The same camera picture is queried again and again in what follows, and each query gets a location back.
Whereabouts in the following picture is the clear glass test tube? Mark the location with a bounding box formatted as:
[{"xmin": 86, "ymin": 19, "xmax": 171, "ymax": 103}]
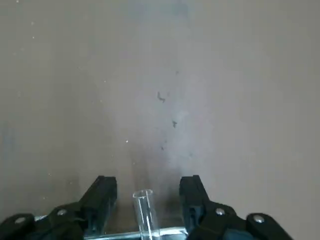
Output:
[{"xmin": 132, "ymin": 189, "xmax": 162, "ymax": 240}]

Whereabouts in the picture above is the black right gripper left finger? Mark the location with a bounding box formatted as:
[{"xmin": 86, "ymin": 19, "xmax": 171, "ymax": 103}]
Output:
[{"xmin": 0, "ymin": 176, "xmax": 118, "ymax": 240}]

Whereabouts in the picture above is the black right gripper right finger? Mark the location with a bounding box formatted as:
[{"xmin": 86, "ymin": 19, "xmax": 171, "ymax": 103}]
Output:
[{"xmin": 179, "ymin": 174, "xmax": 295, "ymax": 240}]

